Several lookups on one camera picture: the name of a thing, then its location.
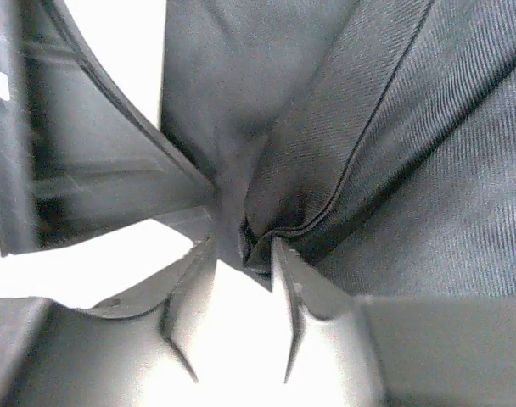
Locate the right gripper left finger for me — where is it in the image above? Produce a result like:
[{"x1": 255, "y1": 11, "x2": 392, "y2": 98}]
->
[{"x1": 0, "y1": 232, "x2": 219, "y2": 407}]

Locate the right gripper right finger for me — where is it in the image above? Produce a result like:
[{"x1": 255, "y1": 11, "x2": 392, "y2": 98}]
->
[{"x1": 271, "y1": 239, "x2": 516, "y2": 406}]

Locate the black pleated skirt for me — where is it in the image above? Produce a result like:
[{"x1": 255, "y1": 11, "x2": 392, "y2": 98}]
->
[{"x1": 161, "y1": 1, "x2": 516, "y2": 297}]

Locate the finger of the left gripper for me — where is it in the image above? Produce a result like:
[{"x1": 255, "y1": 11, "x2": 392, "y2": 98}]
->
[{"x1": 0, "y1": 1, "x2": 213, "y2": 256}]

